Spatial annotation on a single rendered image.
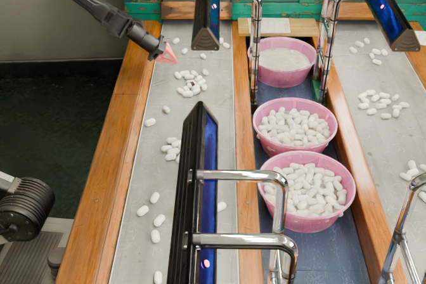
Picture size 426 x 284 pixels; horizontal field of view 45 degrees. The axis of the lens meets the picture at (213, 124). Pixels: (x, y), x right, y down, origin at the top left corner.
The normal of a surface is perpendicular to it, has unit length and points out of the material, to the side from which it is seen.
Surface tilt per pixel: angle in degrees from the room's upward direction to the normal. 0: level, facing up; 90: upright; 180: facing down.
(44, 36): 90
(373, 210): 0
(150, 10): 90
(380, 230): 0
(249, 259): 0
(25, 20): 90
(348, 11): 67
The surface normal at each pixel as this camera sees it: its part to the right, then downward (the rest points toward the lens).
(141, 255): 0.00, -0.80
